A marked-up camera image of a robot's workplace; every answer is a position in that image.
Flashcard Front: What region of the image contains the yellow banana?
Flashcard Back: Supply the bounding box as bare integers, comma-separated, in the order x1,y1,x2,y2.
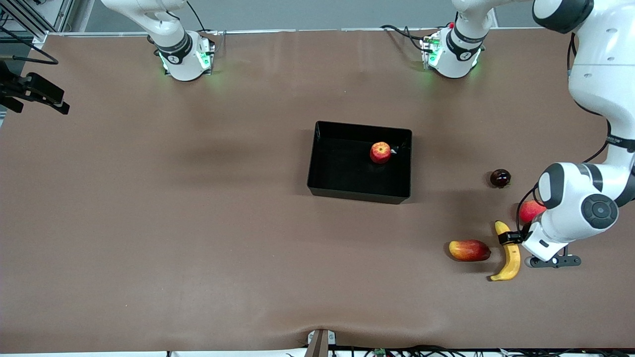
489,220,521,282

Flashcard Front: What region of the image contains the red yellow apple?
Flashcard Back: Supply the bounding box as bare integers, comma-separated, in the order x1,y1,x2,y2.
370,141,392,165

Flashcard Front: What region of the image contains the black plastic box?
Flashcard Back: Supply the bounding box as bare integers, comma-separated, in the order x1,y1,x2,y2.
307,120,413,205

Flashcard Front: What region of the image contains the red yellow mango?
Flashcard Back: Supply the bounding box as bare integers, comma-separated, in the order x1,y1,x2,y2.
448,239,492,262

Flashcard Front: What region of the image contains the metal table clamp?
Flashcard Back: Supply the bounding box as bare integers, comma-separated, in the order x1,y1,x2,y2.
307,329,336,357

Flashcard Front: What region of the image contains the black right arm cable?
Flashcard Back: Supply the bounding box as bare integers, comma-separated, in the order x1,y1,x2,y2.
0,27,59,65

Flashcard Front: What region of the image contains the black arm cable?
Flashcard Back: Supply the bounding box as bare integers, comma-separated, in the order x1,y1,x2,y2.
567,32,614,164
0,27,59,65

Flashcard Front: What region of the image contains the aluminium frame profile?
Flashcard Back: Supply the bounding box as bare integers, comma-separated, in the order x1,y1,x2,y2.
0,0,75,49

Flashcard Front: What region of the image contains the black base cable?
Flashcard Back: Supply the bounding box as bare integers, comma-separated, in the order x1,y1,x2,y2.
381,24,438,53
186,0,220,50

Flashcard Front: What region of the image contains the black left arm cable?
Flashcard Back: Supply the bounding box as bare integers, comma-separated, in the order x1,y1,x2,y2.
567,32,614,164

